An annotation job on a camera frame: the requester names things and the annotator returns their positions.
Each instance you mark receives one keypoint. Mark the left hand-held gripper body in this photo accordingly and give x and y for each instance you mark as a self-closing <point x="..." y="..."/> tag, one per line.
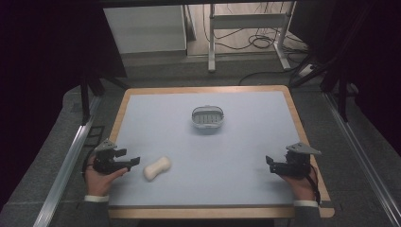
<point x="104" y="162"/>

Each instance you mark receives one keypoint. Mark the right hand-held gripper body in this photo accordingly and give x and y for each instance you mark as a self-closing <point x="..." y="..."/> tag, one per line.
<point x="298" y="162"/>

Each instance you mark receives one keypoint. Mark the white bone-shaped soap bar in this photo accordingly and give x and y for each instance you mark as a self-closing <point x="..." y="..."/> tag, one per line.
<point x="157" y="168"/>

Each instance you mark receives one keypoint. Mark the grey oval soap dish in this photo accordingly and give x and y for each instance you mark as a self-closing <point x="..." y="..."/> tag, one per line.
<point x="207" y="117"/>

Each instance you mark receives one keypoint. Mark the person's left hand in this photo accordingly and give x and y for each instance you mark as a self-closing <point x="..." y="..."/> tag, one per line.
<point x="100" y="182"/>

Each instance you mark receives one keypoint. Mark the person's right hand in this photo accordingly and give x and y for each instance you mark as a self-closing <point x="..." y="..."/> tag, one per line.
<point x="302" y="187"/>

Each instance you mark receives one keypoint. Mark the black stand legs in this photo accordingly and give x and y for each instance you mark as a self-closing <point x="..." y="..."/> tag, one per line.
<point x="342" y="91"/>
<point x="87" y="91"/>

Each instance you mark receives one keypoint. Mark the light blue table mat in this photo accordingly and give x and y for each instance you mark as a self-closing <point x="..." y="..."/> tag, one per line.
<point x="205" y="157"/>

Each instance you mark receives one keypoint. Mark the white power strip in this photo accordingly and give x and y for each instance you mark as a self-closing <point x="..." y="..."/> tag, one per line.
<point x="306" y="70"/>

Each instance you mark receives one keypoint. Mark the dark curtain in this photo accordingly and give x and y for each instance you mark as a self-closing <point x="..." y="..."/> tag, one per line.
<point x="41" y="78"/>
<point x="372" y="63"/>

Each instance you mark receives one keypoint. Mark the white cabinet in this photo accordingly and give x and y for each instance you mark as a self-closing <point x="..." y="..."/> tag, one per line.
<point x="145" y="28"/>

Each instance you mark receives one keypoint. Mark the aluminium floor rail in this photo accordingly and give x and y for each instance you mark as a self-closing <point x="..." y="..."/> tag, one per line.
<point x="67" y="164"/>
<point x="362" y="151"/>

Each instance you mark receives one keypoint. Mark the white metal desk frame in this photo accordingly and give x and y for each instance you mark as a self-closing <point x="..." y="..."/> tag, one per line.
<point x="249" y="21"/>

